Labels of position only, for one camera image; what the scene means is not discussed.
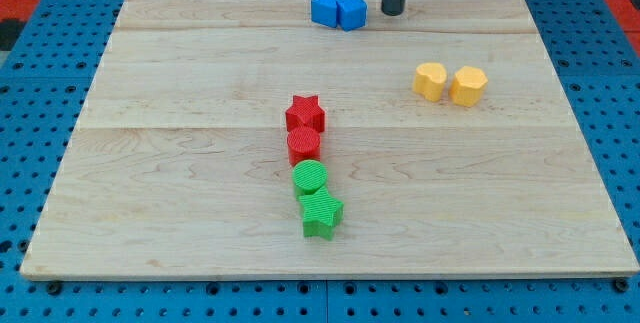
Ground red star block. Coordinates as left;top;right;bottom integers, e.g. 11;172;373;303
285;95;326;133

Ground red cylinder block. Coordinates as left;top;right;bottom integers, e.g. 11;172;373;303
286;126;321;167

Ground green cylinder block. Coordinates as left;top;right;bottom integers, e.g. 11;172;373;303
292;159;328;198

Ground yellow hexagon block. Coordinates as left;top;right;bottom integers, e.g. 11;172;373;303
449;66;488;107

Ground blue triangular block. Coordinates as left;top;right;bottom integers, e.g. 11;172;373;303
310;0;338;28

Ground yellow heart block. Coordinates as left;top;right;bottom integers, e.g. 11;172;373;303
412;62;447;102

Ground light wooden board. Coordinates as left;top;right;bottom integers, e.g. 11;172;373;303
21;0;639;281

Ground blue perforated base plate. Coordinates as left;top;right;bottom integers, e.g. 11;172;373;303
1;0;639;322

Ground green star block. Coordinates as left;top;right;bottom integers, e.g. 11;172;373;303
299;187;344;241

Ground blue cube block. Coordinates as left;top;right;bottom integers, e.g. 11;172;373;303
337;0;368;31

